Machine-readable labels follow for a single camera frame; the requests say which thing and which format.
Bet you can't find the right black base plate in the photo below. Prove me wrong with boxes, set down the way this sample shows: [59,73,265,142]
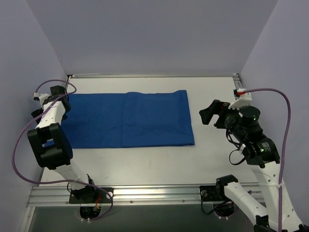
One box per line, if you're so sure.
[199,185,228,202]

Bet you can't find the front aluminium rail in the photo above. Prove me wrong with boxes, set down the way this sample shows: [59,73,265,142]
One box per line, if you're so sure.
[26,182,288,207]

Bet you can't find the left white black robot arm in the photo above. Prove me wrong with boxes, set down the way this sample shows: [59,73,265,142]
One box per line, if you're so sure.
[27,93,98,203]

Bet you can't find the back aluminium rail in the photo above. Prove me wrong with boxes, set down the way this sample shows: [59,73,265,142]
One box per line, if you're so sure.
[70,73,239,79]

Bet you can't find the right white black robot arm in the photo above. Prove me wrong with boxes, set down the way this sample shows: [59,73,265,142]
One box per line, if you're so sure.
[199,100,309,232]

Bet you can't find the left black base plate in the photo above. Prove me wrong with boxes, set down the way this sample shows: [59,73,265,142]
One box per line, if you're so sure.
[69,186,114,204]

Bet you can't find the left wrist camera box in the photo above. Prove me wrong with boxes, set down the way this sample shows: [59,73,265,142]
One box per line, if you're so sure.
[50,85,67,96]

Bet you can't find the blue surgical drape cloth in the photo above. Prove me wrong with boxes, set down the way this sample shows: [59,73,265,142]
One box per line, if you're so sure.
[61,90,195,149]

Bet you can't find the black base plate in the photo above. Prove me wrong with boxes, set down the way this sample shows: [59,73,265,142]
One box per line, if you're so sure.
[199,185,228,202]
[69,186,114,204]

